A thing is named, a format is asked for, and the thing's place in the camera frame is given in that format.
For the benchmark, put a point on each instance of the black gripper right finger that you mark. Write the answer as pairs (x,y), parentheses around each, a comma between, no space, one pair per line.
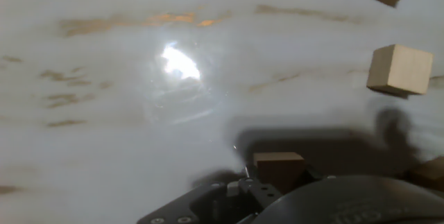
(312,176)

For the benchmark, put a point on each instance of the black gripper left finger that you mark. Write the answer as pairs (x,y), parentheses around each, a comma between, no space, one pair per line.
(262,193)

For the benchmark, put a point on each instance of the marble pattern board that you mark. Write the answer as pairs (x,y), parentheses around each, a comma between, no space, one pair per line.
(104,147)

